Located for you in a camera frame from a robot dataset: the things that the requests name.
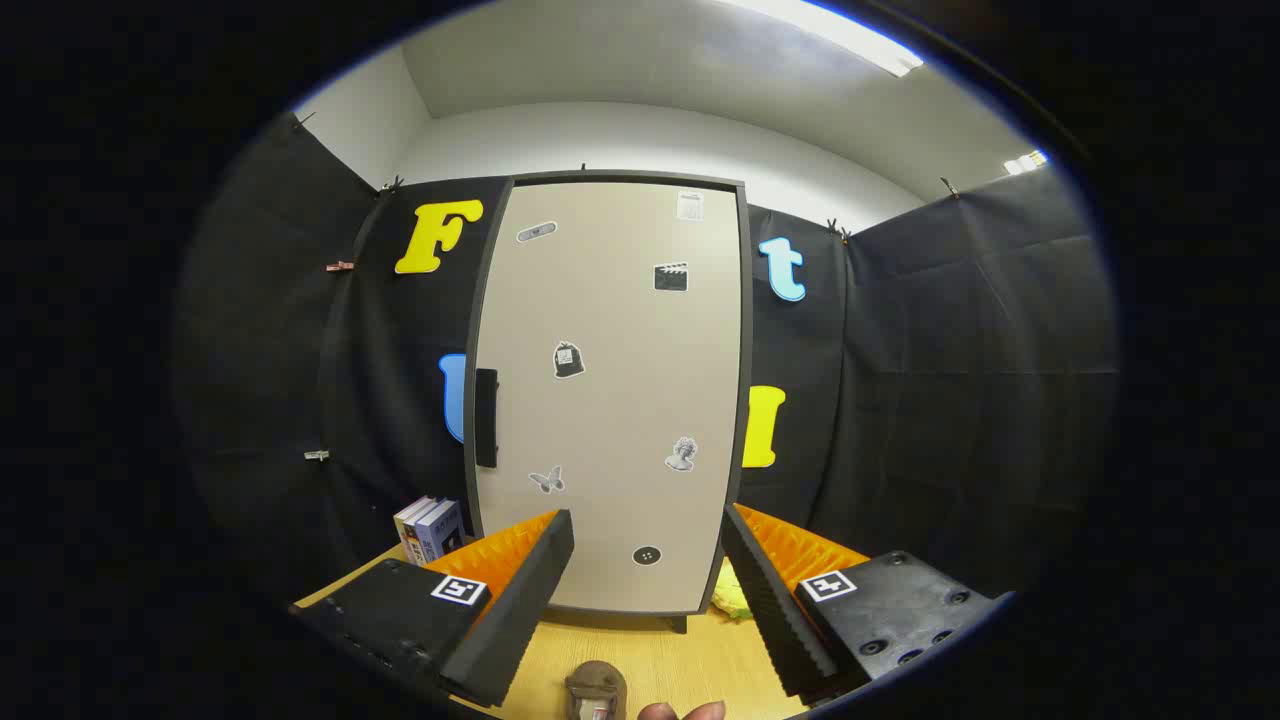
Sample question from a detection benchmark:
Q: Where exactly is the beige shoe cabinet door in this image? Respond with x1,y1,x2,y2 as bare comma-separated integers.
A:
470,182,743,613

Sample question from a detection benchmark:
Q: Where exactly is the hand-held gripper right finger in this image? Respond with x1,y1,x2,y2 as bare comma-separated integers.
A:
720,503,1011,701

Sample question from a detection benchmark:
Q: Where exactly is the brown fuzzy shoe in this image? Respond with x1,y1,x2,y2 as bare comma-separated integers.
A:
565,660,629,720

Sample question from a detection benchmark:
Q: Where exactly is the grey shoe cabinet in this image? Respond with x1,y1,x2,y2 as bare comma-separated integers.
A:
462,170,753,633

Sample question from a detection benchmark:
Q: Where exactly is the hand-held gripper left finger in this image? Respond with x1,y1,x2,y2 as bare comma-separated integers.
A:
290,508,576,709

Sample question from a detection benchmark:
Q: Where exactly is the long ceiling light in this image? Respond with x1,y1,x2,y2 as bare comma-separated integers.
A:
720,0,926,79

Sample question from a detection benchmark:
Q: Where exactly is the yellow plush toy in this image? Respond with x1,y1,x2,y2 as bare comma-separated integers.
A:
712,572,753,619

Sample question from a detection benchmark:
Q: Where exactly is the black door handle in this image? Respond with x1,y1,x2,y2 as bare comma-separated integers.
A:
474,368,499,469

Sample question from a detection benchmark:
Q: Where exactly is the black backdrop cloth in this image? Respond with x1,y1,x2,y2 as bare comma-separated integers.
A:
175,115,1119,601

